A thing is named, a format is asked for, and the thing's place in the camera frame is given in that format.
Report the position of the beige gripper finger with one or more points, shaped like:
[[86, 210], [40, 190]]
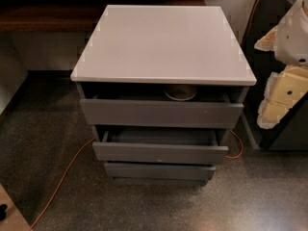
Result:
[[267, 42], [283, 90]]

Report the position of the grey top drawer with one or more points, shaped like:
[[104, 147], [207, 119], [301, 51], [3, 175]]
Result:
[[161, 113]]

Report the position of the grey drawer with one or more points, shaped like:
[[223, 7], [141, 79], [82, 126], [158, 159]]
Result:
[[160, 146], [161, 113], [156, 171]]

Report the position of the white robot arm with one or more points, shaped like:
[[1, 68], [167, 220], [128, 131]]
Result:
[[288, 40]]

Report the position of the grey middle drawer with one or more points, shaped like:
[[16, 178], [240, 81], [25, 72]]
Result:
[[160, 146]]

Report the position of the grey drawer cabinet white top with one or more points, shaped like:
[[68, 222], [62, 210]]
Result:
[[135, 51]]

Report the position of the grey bottom drawer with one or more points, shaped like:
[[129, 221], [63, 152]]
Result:
[[156, 171]]

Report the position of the white bowl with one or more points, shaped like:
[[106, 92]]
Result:
[[180, 92]]

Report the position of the dark wooden bench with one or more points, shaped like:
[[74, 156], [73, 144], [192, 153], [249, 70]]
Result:
[[69, 16]]

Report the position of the small black object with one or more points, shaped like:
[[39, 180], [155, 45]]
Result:
[[3, 214]]

